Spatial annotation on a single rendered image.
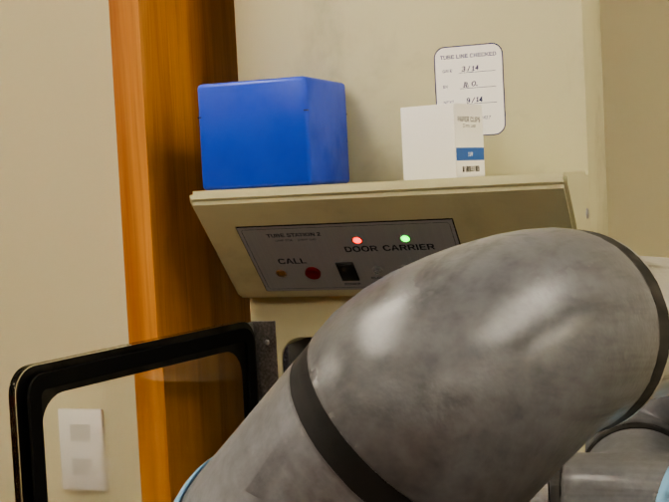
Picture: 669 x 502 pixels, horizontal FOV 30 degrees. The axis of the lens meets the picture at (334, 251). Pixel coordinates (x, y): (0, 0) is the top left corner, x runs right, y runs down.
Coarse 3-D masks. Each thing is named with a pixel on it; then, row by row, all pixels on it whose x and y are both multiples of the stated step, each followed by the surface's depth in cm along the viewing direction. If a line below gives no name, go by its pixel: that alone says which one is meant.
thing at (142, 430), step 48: (96, 384) 96; (144, 384) 101; (192, 384) 107; (240, 384) 113; (48, 432) 92; (96, 432) 96; (144, 432) 101; (192, 432) 107; (48, 480) 92; (96, 480) 96; (144, 480) 101
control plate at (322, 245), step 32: (320, 224) 104; (352, 224) 103; (384, 224) 103; (416, 224) 102; (448, 224) 101; (256, 256) 109; (288, 256) 108; (320, 256) 107; (352, 256) 106; (384, 256) 106; (416, 256) 105; (288, 288) 112; (320, 288) 111; (352, 288) 110
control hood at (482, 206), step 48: (240, 192) 104; (288, 192) 103; (336, 192) 101; (384, 192) 100; (432, 192) 99; (480, 192) 97; (528, 192) 96; (576, 192) 99; (240, 240) 108; (240, 288) 113
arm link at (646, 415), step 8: (656, 400) 85; (664, 400) 84; (648, 408) 85; (656, 408) 85; (664, 408) 84; (632, 416) 85; (640, 416) 85; (648, 416) 85; (656, 416) 85; (664, 416) 84; (624, 424) 84; (632, 424) 84; (640, 424) 84; (648, 424) 84; (656, 424) 84; (664, 424) 84; (600, 432) 85; (608, 432) 84; (664, 432) 83; (592, 440) 85
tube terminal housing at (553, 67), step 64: (256, 0) 115; (320, 0) 113; (384, 0) 111; (448, 0) 109; (512, 0) 107; (576, 0) 105; (256, 64) 115; (320, 64) 113; (384, 64) 111; (512, 64) 107; (576, 64) 105; (384, 128) 111; (512, 128) 108; (576, 128) 106; (256, 320) 117; (320, 320) 115
